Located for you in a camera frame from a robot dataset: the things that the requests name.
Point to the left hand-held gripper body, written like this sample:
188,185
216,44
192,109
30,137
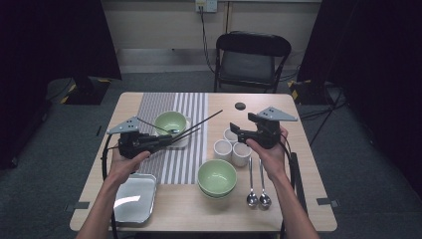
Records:
132,142

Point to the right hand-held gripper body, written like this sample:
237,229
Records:
268,134

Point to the metal spoon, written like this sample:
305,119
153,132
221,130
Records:
154,125
262,179
251,179

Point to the green bowl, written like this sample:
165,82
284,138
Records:
217,176
215,197
166,120

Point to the single black chopstick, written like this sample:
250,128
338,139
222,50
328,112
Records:
187,134
199,123

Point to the white square plate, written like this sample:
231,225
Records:
187,121

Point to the person's left hand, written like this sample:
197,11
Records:
122,169

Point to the person's right hand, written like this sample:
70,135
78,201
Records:
273,162

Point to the white cup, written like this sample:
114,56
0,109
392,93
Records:
229,136
241,154
222,149

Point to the striped woven placemat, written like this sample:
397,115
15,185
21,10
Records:
185,166

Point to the black folding chair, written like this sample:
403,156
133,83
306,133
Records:
249,66

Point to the metal tray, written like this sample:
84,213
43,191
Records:
136,205

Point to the grey floor tape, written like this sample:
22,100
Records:
76,206
327,202

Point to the dark curtain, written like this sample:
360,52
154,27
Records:
381,49
49,33

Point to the white wall socket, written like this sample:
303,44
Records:
206,5

